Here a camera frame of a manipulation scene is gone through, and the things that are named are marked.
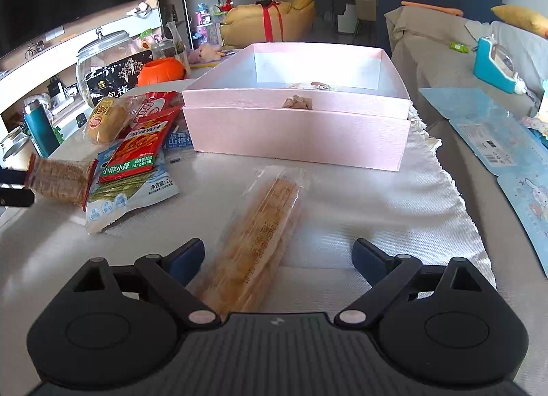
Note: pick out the long clear wafer packet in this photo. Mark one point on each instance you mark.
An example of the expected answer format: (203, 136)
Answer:
(261, 229)

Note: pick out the large glass jar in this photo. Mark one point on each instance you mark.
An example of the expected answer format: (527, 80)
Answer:
(102, 49)

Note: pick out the blue rabbit card sheet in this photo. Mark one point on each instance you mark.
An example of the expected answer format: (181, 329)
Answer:
(528, 212)

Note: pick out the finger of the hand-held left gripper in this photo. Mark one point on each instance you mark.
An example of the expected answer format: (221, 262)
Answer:
(17, 198)
(13, 177)

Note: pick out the grey covered sofa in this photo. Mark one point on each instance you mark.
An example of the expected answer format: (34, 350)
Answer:
(436, 58)

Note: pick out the small white ornament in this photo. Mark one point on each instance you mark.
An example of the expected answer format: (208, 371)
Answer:
(142, 9)

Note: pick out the small brown wrapped snack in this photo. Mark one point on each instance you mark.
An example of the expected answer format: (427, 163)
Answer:
(297, 102)

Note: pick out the blue white hawthorn packet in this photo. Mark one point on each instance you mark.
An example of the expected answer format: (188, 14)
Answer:
(180, 143)

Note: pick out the black plum bag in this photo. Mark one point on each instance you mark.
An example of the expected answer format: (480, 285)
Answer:
(124, 73)

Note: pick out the miniature bicycle ornament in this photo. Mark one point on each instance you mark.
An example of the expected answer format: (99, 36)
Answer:
(34, 49)

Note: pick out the yellow sofa with red ribbon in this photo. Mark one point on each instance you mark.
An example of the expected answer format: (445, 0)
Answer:
(252, 23)

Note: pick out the blue printed card sheet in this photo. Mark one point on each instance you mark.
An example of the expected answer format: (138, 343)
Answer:
(483, 122)

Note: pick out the white blue snack bag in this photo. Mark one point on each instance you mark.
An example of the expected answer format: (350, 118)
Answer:
(128, 203)

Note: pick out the red chicken leg packet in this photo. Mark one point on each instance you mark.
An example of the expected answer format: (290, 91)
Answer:
(160, 101)

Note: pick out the brown biscuit packet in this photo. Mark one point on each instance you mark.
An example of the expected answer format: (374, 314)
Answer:
(60, 180)

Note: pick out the small glass jar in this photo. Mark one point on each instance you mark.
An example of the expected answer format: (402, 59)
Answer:
(15, 143)

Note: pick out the beige chair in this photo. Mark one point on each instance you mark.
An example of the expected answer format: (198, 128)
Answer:
(366, 2)

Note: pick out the clear glass vase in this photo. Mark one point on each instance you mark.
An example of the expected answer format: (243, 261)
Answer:
(176, 43)

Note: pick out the colourful toy set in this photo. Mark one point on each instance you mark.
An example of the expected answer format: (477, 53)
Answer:
(207, 23)

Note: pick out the teal toy device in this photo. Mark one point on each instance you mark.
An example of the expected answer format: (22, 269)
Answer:
(490, 66)

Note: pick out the yellow cushion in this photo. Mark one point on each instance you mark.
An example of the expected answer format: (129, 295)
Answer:
(524, 19)

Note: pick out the red spicy strip packet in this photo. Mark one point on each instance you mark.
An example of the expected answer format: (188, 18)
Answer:
(139, 148)

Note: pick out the pink plush toy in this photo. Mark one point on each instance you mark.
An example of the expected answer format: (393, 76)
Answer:
(204, 53)

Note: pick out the white television cabinet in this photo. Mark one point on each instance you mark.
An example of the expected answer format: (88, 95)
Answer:
(38, 94)

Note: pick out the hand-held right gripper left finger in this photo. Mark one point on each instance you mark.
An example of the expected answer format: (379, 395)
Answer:
(188, 260)

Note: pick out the wrapped bread bun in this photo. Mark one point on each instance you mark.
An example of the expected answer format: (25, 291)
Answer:
(105, 120)

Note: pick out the white woven table mat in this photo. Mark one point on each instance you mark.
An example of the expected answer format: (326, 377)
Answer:
(364, 207)

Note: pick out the pink gift box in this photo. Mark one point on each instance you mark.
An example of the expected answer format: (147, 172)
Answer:
(239, 96)

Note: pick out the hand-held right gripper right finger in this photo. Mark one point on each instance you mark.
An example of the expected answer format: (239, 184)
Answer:
(367, 258)

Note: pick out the orange pumpkin bucket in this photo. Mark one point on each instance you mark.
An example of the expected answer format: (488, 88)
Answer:
(162, 73)

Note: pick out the teal water bottle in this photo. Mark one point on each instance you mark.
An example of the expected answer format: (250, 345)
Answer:
(40, 133)

